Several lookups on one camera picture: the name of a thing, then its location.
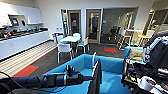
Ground white clothes hanger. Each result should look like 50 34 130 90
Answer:
91 50 98 68

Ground large blue sofa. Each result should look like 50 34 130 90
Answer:
31 53 146 94

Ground low white table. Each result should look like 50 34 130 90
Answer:
59 35 82 44

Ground small blue armchair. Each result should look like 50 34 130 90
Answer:
122 45 148 65

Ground wooden door glass pane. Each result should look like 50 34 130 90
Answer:
66 9 83 38
85 8 103 45

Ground white bar stool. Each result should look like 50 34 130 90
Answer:
116 29 130 50

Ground beige patterned cushion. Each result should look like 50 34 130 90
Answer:
128 48 145 63

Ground white bundled object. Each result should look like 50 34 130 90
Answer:
137 75 159 94

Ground white lower kitchen cabinets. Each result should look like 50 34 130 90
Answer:
0 29 52 62

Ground white square high table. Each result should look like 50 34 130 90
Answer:
123 28 149 48

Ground yellow bar stool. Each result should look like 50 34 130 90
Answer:
137 33 149 48

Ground black-framed countertop monitor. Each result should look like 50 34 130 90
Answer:
7 14 22 28

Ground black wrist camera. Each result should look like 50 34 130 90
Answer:
65 64 75 75

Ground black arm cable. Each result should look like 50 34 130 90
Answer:
0 70 68 94

